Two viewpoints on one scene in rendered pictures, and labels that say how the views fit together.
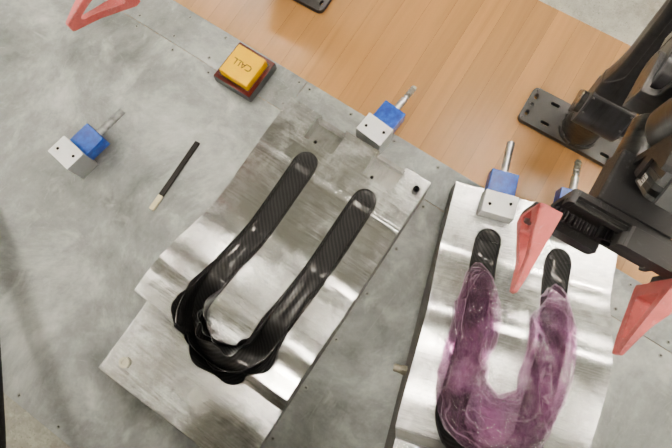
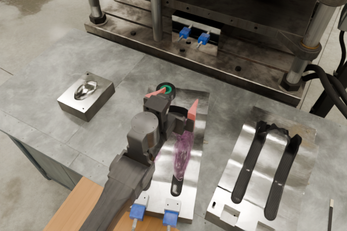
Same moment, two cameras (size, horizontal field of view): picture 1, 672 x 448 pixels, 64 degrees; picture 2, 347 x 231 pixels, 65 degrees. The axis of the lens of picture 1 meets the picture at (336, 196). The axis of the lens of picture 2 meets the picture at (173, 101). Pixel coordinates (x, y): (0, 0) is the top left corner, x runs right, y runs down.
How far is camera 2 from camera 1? 0.56 m
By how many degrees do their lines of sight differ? 54
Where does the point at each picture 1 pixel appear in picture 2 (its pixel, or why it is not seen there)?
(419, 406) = (198, 127)
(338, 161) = (253, 217)
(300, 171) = (270, 211)
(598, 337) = not seen: hidden behind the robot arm
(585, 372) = not seen: hidden behind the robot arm
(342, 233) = (241, 183)
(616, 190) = (170, 119)
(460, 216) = (188, 201)
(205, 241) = (300, 169)
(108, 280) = (332, 166)
